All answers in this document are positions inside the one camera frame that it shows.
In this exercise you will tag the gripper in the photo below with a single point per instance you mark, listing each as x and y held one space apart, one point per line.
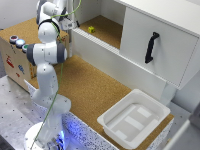
67 23

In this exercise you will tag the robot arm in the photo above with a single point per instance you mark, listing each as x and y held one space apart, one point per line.
46 83

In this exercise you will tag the yellow block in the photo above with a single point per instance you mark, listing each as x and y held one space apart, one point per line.
91 29

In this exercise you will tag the white cabinet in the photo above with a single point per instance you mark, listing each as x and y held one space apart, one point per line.
100 56

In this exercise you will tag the green button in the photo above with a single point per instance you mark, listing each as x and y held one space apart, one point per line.
25 47

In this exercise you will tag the blue button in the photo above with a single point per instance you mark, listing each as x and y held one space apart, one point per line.
20 42

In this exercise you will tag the red button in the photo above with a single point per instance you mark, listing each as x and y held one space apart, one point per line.
13 38

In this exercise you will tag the white sliding door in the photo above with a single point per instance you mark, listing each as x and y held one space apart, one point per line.
166 63

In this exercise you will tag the white plastic box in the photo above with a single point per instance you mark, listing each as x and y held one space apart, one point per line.
133 120

